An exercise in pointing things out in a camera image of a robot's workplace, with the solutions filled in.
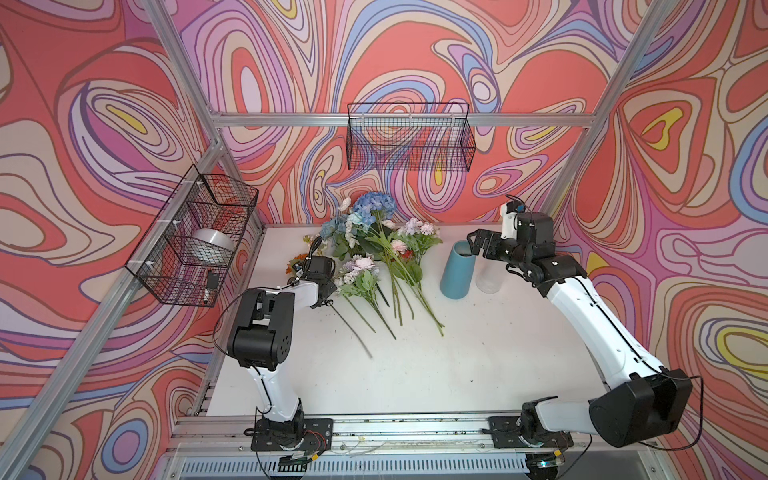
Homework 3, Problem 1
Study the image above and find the orange gerbera flower stem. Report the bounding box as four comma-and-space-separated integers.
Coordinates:
286, 254, 373, 360

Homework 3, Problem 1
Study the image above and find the purple and pink mixed bouquet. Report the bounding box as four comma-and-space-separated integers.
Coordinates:
334, 255, 397, 339

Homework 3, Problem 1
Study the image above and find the white poppy flower stem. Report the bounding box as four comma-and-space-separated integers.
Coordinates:
334, 197, 361, 251

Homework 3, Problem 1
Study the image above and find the bright blue hydrangea stem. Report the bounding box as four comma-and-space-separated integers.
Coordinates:
352, 192, 445, 334

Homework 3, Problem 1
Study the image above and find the red gerbera flower stem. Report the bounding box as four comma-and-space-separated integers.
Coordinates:
389, 250, 423, 300

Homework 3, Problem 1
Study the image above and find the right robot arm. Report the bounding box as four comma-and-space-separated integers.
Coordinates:
467, 211, 693, 448

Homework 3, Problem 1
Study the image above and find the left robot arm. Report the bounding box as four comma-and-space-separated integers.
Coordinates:
225, 255, 336, 423

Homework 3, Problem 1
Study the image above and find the teal ceramic vase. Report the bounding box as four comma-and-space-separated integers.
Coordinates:
440, 240, 476, 300

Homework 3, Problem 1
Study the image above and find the clear glass cup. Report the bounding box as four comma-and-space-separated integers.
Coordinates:
475, 257, 507, 295

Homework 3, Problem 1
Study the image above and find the cream rose spray stem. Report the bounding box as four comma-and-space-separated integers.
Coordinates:
302, 235, 328, 258

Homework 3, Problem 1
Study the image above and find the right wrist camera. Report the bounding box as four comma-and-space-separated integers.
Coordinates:
500, 199, 526, 240

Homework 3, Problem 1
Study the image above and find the black wire basket back wall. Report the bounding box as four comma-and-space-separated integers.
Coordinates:
346, 100, 476, 172

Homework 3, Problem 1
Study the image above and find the black wire basket wall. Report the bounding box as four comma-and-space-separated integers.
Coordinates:
346, 100, 476, 172
125, 165, 259, 307

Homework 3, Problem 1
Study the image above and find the black wire basket left wall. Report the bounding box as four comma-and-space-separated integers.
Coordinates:
125, 165, 259, 307

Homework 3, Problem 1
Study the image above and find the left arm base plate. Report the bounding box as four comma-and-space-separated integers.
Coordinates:
251, 417, 334, 453

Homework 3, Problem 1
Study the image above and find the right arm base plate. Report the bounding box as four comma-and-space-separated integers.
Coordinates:
486, 412, 574, 451

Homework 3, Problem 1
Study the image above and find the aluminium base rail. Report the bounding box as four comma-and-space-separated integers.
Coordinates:
157, 412, 677, 479

